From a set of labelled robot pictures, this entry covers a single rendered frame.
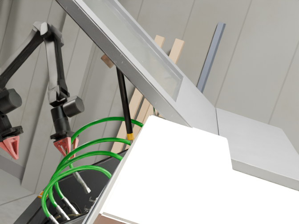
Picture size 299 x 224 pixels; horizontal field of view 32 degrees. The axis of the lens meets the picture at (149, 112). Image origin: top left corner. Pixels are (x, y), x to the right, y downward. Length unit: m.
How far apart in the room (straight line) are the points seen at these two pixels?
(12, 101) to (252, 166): 0.80
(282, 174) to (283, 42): 2.21
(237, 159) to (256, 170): 0.06
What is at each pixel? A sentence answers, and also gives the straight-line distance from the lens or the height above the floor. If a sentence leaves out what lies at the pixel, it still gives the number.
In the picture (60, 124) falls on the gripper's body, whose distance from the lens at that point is 1.93.
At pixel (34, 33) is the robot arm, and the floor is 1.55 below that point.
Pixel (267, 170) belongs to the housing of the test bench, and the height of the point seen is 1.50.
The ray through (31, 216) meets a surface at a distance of 2.00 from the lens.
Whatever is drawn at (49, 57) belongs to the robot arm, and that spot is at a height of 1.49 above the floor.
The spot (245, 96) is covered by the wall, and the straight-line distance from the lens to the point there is 3.65.
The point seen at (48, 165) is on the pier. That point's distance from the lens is 4.33.
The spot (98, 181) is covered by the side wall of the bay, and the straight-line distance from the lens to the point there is 2.19.
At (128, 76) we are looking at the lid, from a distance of 1.38.
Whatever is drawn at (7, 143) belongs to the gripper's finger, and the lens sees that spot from 1.76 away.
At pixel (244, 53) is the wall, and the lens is 3.65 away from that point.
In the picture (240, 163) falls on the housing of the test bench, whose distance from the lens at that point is 1.44.
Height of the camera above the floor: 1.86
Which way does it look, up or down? 13 degrees down
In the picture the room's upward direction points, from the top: 18 degrees clockwise
